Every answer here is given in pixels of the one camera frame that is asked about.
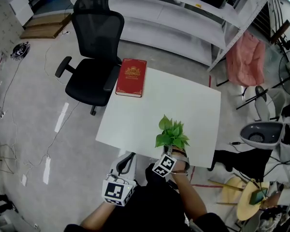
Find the white power strip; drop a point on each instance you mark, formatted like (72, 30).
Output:
(24, 180)

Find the red hardcover book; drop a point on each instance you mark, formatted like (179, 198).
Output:
(131, 77)

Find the green potted plant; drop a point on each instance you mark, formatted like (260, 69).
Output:
(172, 134)

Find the dark green box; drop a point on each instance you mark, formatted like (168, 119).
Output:
(257, 197)

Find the brown wooden plank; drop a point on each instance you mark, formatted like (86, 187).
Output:
(281, 31)

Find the person's right forearm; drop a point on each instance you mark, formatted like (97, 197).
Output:
(191, 197)

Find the black pot on floor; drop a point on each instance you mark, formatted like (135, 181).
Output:
(20, 50)

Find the white cabinet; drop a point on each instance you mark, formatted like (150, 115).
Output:
(21, 7)

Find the person's left forearm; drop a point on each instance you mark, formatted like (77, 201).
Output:
(96, 216)

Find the white metal shelving rack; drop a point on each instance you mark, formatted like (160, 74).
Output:
(174, 30)

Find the round wooden side table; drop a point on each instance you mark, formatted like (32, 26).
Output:
(246, 207)

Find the black mesh office chair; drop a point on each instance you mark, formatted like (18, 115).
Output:
(96, 35)

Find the person's black clothing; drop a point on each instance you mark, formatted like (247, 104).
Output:
(154, 214)

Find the yellow wooden stool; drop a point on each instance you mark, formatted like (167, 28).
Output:
(232, 186)

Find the grey plastic chair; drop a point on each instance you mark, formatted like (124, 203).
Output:
(262, 105)
(252, 222)

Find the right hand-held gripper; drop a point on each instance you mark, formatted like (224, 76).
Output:
(164, 165)

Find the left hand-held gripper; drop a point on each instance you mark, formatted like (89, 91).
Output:
(117, 192)

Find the pink cloth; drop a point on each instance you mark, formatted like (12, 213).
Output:
(246, 62)

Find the beige locker cabinet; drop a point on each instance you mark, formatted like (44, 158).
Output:
(1, 25)

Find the white square table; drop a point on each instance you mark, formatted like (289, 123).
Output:
(164, 98)

